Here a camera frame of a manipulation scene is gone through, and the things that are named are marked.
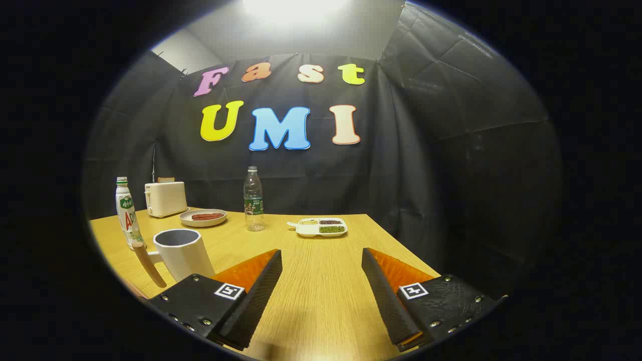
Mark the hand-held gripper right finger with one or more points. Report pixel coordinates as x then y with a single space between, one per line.
383 296

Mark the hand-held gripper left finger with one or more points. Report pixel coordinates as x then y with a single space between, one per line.
261 296

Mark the clear plastic water bottle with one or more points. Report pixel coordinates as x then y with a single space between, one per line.
254 205

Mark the wooden table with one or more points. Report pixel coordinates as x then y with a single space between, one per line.
321 281

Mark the white divided bean dish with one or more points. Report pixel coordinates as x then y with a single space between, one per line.
308 231

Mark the round grey plate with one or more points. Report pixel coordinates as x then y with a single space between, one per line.
200 223

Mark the red sausage slices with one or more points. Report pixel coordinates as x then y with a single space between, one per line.
207 216

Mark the cream toaster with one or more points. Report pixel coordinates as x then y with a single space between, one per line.
165 199

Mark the toast slice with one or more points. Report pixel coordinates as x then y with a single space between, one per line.
166 180

